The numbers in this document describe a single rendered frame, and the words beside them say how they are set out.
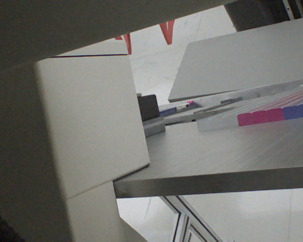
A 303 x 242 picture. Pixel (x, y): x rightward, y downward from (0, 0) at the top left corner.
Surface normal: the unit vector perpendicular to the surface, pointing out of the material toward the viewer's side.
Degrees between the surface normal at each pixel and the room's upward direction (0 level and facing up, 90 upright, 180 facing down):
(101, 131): 90
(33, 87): 47
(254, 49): 0
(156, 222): 0
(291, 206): 0
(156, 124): 90
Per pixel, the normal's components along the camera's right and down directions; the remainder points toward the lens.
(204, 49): -0.50, -0.61
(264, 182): -0.51, 0.15
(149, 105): 0.83, -0.14
